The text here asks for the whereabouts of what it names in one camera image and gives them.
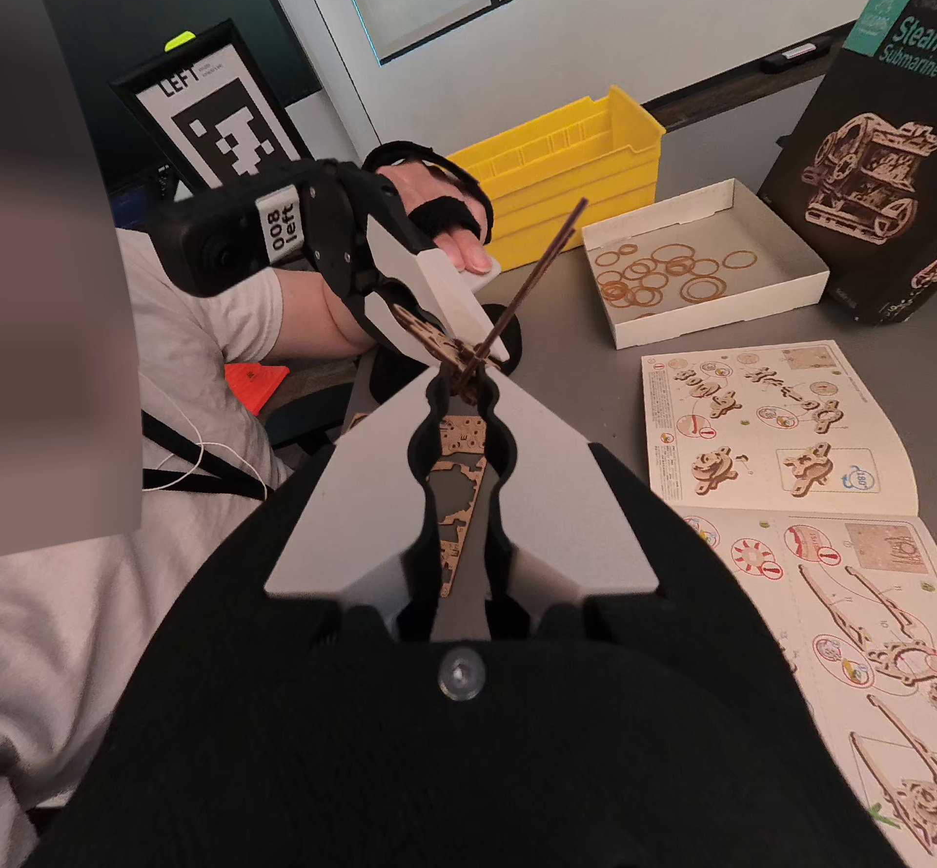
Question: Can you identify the person's left forearm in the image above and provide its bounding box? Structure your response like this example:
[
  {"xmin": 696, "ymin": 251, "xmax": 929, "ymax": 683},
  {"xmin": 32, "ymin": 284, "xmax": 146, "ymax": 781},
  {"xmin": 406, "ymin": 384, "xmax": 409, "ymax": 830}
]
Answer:
[{"xmin": 269, "ymin": 264, "xmax": 383, "ymax": 362}]

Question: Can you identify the laser-cut wooden parts sheet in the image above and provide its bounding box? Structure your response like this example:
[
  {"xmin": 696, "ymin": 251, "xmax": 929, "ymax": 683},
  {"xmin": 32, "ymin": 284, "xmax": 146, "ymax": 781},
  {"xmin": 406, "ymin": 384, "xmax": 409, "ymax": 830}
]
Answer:
[{"xmin": 344, "ymin": 410, "xmax": 490, "ymax": 599}]

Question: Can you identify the thin white cable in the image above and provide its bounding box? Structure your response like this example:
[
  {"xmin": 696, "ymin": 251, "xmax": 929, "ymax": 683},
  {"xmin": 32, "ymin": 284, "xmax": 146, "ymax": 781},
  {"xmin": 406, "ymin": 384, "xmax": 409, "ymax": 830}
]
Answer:
[{"xmin": 139, "ymin": 370, "xmax": 273, "ymax": 494}]

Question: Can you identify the orange triangular object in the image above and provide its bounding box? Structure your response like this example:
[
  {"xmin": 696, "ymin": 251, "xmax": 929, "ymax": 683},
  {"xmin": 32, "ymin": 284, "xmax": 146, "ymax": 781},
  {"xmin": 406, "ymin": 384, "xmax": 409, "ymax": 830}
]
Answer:
[{"xmin": 223, "ymin": 363, "xmax": 291, "ymax": 416}]

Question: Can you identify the white cardboard tray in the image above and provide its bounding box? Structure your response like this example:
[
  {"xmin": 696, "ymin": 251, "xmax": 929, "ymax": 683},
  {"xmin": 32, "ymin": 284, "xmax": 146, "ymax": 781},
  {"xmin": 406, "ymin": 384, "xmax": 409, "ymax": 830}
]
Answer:
[{"xmin": 582, "ymin": 178, "xmax": 830, "ymax": 351}]

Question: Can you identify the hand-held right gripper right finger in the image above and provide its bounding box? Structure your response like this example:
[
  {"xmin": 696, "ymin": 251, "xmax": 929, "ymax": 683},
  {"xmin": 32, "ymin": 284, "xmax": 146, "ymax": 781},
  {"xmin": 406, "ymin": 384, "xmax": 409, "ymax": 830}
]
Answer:
[{"xmin": 476, "ymin": 369, "xmax": 660, "ymax": 641}]

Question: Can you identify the illustrated instruction booklet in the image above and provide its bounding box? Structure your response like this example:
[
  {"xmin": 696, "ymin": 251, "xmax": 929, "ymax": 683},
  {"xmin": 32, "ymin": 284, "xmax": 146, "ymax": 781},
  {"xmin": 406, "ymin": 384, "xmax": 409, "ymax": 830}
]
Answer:
[{"xmin": 640, "ymin": 339, "xmax": 937, "ymax": 868}]

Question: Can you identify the dark model kit box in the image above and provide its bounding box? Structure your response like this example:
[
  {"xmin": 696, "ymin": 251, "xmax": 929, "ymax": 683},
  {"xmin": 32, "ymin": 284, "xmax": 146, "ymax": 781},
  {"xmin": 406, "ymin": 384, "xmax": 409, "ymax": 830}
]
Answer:
[{"xmin": 756, "ymin": 0, "xmax": 937, "ymax": 327}]

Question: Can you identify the dark wall ledge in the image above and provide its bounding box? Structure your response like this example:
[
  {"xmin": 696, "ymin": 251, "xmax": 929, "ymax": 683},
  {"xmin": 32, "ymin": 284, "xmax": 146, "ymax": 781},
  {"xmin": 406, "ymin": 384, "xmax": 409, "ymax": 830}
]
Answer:
[{"xmin": 644, "ymin": 22, "xmax": 862, "ymax": 134}]

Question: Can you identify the yellow plastic bin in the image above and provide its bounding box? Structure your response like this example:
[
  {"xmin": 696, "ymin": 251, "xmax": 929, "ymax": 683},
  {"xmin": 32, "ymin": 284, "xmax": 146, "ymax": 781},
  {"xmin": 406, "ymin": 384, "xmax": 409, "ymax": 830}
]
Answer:
[{"xmin": 445, "ymin": 84, "xmax": 667, "ymax": 272}]

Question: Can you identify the person's left hand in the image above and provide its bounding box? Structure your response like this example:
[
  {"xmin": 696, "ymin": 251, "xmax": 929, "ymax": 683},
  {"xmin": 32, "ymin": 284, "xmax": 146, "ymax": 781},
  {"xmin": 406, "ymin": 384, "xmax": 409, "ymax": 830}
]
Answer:
[{"xmin": 375, "ymin": 158, "xmax": 494, "ymax": 277}]

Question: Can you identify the black lanyard strap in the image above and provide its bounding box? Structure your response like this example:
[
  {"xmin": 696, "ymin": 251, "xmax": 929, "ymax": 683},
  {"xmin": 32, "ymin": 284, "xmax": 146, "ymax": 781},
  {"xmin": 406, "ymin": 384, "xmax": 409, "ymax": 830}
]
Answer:
[{"xmin": 141, "ymin": 410, "xmax": 273, "ymax": 504}]

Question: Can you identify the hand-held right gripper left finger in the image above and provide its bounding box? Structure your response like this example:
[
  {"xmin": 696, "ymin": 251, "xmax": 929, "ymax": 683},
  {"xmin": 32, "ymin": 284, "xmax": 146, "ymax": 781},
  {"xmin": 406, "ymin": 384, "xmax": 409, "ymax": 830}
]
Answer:
[{"xmin": 264, "ymin": 369, "xmax": 449, "ymax": 638}]

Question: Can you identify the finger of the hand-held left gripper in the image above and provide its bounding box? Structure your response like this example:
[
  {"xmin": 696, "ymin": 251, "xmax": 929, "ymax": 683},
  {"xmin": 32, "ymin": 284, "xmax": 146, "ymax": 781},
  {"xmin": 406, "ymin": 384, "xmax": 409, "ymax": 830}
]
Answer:
[
  {"xmin": 362, "ymin": 295, "xmax": 442, "ymax": 375},
  {"xmin": 365, "ymin": 215, "xmax": 512, "ymax": 365}
]

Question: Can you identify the wooden model assembly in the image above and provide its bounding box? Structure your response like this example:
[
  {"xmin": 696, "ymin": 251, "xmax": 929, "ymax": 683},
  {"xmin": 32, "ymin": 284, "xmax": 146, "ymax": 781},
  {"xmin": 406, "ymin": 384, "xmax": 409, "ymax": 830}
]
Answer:
[{"xmin": 391, "ymin": 196, "xmax": 590, "ymax": 404}]

